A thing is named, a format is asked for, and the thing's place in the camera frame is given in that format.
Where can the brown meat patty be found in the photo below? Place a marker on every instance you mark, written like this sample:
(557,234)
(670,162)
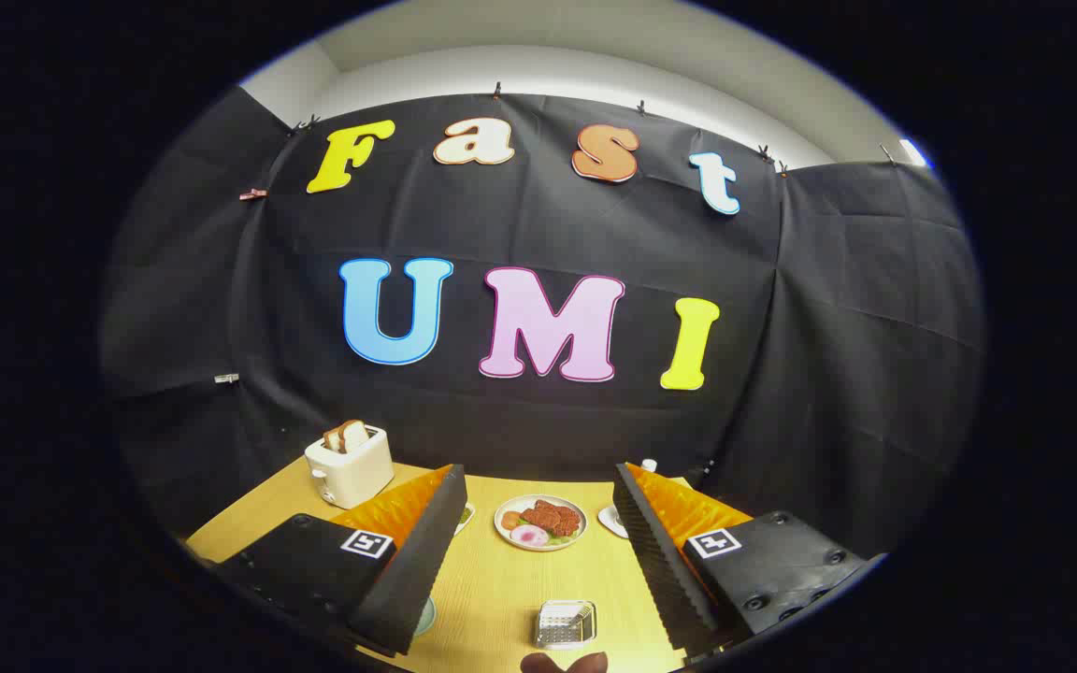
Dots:
(552,517)

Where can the light green plate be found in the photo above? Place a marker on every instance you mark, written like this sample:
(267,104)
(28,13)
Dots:
(424,617)

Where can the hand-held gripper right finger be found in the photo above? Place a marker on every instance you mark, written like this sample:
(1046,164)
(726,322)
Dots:
(660,570)

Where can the cream toaster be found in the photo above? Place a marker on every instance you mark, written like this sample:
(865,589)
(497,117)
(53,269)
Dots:
(351,479)

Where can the small white dish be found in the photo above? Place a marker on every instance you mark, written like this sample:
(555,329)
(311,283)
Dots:
(611,520)

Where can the orange round food piece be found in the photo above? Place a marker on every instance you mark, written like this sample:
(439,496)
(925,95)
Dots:
(510,520)

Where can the black backdrop cloth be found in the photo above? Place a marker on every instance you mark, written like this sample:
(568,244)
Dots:
(875,327)

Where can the white food plate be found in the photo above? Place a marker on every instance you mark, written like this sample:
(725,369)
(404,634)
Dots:
(501,535)

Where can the brown rounded object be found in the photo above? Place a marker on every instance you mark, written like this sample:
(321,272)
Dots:
(562,663)

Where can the toast bread slice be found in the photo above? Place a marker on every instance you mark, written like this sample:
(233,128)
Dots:
(355,435)
(333,439)

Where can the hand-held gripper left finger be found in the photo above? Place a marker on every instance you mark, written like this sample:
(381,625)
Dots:
(417,570)

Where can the green lettuce leaf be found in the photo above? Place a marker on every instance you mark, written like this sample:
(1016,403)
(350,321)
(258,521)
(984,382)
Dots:
(562,539)

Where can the pink ham slice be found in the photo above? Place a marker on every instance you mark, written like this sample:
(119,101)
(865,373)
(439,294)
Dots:
(529,536)

